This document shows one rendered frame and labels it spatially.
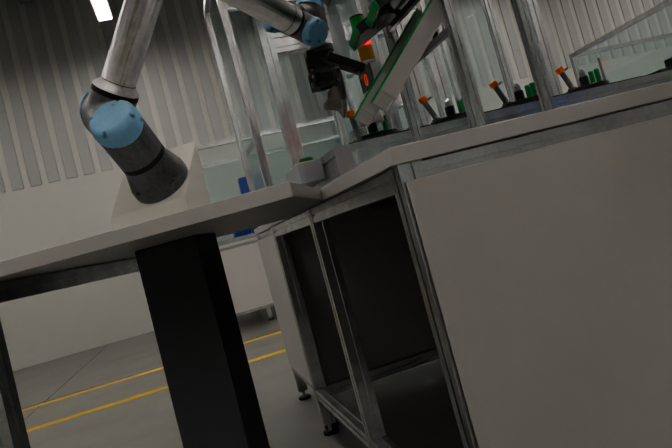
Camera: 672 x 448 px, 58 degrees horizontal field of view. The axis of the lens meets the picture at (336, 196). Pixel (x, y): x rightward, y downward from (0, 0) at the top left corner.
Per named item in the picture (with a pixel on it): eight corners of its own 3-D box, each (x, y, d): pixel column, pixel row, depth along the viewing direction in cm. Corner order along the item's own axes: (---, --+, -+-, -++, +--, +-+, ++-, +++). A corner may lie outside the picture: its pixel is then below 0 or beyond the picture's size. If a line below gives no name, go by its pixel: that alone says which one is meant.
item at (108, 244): (-61, 294, 115) (-65, 279, 115) (142, 257, 204) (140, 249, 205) (293, 196, 108) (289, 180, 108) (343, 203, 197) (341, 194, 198)
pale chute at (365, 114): (375, 116, 144) (358, 106, 144) (367, 127, 157) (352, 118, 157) (432, 17, 147) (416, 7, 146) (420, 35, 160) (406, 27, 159)
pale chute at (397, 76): (396, 99, 129) (378, 88, 129) (386, 112, 142) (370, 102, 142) (459, -11, 132) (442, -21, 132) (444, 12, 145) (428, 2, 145)
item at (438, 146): (393, 165, 98) (388, 147, 99) (268, 227, 243) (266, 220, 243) (972, 23, 136) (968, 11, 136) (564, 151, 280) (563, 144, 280)
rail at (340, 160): (343, 184, 157) (332, 144, 157) (286, 215, 242) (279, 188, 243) (363, 179, 158) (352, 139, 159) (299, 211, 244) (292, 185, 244)
